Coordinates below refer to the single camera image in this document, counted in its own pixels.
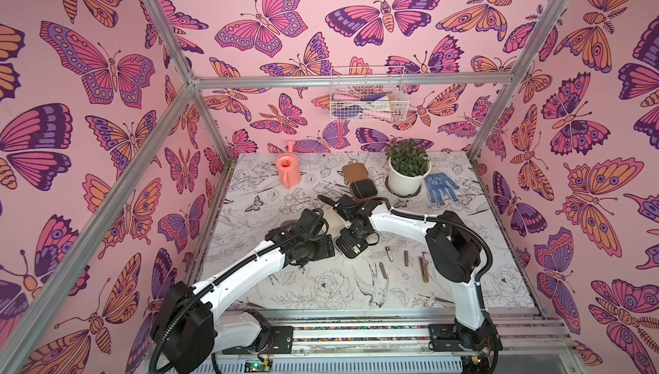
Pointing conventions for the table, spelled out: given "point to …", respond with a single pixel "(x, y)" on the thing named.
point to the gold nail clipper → (390, 253)
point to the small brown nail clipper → (406, 258)
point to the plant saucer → (389, 191)
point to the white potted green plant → (408, 165)
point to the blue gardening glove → (438, 185)
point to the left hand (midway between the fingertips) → (328, 249)
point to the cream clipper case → (351, 249)
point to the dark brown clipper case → (362, 188)
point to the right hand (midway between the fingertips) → (352, 236)
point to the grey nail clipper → (383, 270)
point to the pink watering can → (287, 165)
